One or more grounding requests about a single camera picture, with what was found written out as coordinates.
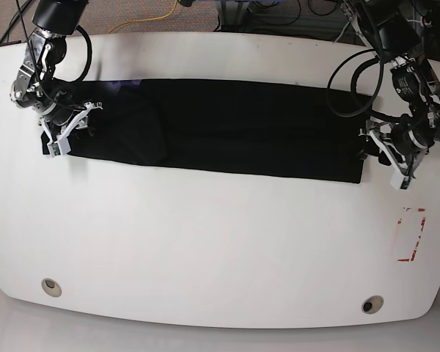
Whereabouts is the right table cable grommet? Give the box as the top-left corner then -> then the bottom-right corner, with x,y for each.
362,296 -> 384,315

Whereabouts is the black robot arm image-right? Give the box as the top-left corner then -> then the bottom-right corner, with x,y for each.
331,1 -> 440,190

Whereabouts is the left table cable grommet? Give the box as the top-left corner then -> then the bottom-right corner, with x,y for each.
41,279 -> 62,298

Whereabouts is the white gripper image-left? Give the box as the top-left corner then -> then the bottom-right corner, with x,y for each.
40,102 -> 103,155

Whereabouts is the wrist camera board image-left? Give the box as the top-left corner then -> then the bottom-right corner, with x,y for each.
47,143 -> 61,158

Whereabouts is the table cable grommet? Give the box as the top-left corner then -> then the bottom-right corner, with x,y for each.
362,296 -> 384,315
41,279 -> 62,298

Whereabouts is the red tape rectangle marking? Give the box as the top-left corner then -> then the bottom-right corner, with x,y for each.
392,208 -> 427,263

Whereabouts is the white cable on floor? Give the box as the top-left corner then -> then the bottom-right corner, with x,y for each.
333,18 -> 355,43

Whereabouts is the wrist camera board image-right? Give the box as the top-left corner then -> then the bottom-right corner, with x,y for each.
400,177 -> 412,190

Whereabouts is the black t-shirt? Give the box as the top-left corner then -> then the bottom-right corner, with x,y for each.
69,79 -> 367,184

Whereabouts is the yellow cable on floor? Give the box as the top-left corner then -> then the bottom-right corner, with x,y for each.
108,0 -> 180,34

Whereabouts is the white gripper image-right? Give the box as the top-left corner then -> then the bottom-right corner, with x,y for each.
359,120 -> 430,190

